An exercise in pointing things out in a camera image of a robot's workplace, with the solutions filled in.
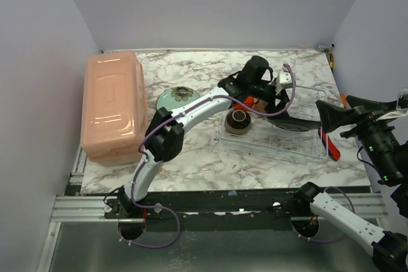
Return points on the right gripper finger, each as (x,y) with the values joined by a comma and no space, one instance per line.
(364,107)
(332,117)

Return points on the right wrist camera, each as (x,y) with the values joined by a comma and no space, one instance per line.
(402,99)

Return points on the orange bowl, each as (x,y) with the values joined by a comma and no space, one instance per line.
(249,103)

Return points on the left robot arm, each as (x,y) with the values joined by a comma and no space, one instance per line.
(165,134)

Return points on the pink floral mug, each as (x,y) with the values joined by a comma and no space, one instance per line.
(259,106)

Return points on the yellow black tool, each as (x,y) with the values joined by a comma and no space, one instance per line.
(331,60)

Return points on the black mounting rail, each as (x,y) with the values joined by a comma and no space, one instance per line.
(220,210)

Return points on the teal square plate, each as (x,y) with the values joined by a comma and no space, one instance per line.
(295,124)

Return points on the clear dish rack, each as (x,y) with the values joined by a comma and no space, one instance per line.
(267,139)

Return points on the beige bowl dark rim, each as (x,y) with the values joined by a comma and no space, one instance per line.
(238,122)

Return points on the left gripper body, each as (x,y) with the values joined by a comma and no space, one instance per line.
(278,99)

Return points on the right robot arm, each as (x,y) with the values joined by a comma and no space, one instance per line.
(388,250)

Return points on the pink plastic storage box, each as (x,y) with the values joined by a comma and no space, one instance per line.
(114,110)

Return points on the orange clip on wall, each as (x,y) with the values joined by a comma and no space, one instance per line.
(343,99)

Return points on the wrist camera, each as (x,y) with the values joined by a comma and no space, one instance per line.
(283,81)
(402,99)

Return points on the mint floral round plate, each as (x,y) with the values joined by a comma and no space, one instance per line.
(176,97)

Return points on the red black utensil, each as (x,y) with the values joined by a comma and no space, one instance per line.
(332,150)

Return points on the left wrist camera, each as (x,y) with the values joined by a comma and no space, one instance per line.
(283,81)

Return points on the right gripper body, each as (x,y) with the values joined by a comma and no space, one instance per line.
(357,121)

